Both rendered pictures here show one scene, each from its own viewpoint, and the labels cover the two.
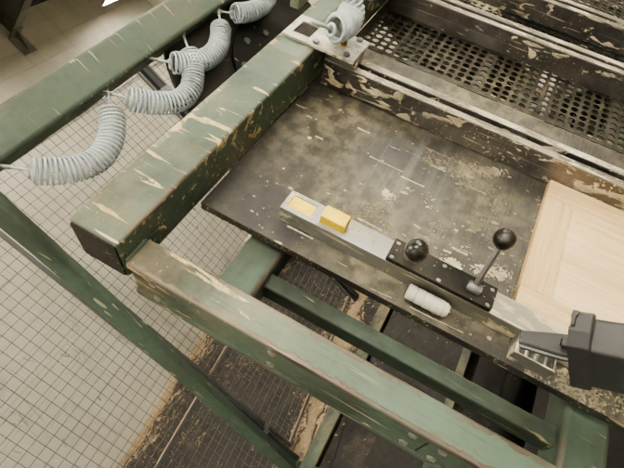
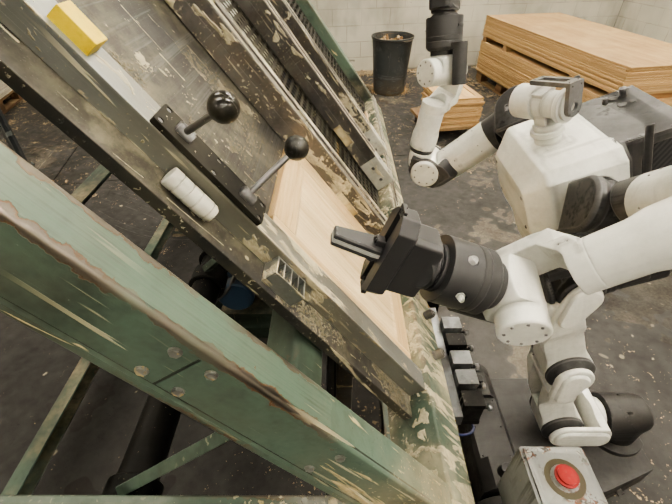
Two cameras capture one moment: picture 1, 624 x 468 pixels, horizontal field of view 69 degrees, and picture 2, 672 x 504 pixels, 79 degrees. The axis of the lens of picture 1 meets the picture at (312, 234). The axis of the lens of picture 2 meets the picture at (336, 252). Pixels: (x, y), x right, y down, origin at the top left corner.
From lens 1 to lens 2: 0.38 m
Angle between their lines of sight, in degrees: 51
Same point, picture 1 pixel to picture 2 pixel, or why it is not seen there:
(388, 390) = (155, 281)
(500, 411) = not seen: hidden behind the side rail
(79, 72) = not seen: outside the picture
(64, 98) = not seen: outside the picture
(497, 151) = (254, 91)
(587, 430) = (309, 360)
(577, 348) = (407, 238)
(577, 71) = (302, 74)
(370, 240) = (128, 87)
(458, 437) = (238, 352)
